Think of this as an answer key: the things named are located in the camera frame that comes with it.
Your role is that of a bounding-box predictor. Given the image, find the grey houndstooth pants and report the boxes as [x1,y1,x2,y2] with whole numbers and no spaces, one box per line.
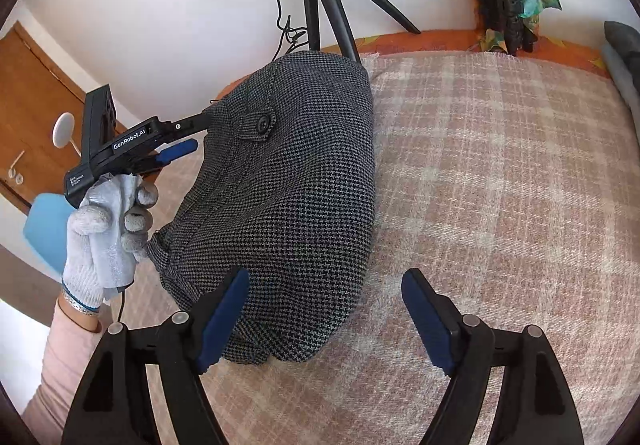
[149,51,375,365]

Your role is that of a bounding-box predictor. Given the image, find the left forearm pink sleeve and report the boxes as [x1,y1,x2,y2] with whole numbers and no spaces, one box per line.
[22,305,113,444]

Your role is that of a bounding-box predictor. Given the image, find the left hand white glove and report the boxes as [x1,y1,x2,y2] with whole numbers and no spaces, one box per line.
[62,174,158,316]

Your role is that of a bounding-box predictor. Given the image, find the brown wooden door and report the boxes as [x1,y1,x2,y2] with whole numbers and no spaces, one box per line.
[0,22,85,213]

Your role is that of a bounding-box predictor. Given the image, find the light blue chair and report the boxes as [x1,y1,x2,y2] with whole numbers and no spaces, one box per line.
[23,192,75,279]

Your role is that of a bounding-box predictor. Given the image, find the light blue folded garment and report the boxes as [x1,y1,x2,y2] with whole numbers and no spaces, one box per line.
[601,43,640,142]

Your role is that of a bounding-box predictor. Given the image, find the dark grey folded garment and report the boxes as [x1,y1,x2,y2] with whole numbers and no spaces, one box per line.
[604,21,640,92]

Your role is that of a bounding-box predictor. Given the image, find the white round wall hook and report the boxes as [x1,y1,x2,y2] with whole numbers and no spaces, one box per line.
[52,111,81,157]

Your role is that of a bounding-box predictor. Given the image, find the bracelet on left wrist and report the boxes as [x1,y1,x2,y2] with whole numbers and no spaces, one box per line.
[57,281,104,319]

